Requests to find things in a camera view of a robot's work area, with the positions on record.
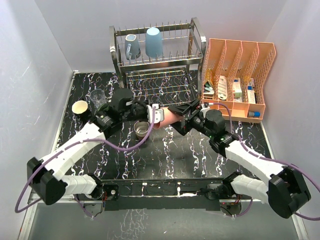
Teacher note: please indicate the cream and brown steel cup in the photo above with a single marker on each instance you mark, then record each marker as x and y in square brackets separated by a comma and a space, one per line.
[140, 129]

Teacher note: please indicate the light blue plastic cup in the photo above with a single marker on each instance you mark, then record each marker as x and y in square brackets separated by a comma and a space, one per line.
[153, 43]

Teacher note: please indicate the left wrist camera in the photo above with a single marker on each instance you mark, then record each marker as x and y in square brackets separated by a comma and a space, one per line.
[157, 115]

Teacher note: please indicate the pink plastic cup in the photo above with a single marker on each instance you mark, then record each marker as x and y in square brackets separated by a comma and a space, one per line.
[169, 118]

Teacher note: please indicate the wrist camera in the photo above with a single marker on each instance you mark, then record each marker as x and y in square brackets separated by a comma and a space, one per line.
[157, 115]
[205, 107]

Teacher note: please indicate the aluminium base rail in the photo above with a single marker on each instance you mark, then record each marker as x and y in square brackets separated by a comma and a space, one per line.
[159, 210]

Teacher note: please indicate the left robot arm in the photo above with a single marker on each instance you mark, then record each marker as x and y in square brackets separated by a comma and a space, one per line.
[48, 176]

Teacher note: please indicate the white leaflet packet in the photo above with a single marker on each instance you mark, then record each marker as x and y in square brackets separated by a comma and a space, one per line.
[222, 88]

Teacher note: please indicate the black cup cream interior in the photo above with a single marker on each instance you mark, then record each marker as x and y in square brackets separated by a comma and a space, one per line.
[81, 110]

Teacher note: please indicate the white blue medicine box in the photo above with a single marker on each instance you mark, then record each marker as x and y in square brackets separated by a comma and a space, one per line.
[251, 95]

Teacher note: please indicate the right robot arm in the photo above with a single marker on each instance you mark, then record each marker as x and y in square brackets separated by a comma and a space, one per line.
[279, 185]

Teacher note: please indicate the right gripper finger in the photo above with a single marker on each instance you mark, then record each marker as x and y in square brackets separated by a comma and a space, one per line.
[189, 109]
[183, 127]

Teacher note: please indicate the clear plastic cup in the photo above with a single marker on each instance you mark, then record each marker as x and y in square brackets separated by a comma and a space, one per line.
[98, 98]

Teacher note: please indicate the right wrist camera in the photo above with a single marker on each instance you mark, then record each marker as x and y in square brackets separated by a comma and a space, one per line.
[205, 107]

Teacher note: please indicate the blue capped small bottle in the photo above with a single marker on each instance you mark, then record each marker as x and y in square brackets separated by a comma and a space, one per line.
[253, 114]

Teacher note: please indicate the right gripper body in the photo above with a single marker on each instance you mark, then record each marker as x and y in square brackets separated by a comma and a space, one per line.
[198, 122]

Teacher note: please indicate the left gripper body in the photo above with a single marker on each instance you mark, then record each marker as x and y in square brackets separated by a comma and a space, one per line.
[137, 112]

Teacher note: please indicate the orange plastic file organizer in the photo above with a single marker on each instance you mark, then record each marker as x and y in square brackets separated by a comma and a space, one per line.
[237, 71]

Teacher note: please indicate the steel two-tier dish rack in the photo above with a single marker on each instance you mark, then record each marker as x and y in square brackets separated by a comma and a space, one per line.
[160, 63]

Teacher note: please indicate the teal white small items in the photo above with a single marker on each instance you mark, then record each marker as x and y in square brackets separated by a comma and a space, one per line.
[208, 92]

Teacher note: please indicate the grey-blue handled mug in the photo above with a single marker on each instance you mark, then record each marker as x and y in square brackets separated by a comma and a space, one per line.
[132, 47]

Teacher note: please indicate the white red medicine box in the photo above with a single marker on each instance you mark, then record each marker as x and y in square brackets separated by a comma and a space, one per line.
[237, 90]

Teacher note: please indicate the yellow striped packet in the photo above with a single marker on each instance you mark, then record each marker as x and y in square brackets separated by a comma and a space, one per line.
[209, 77]

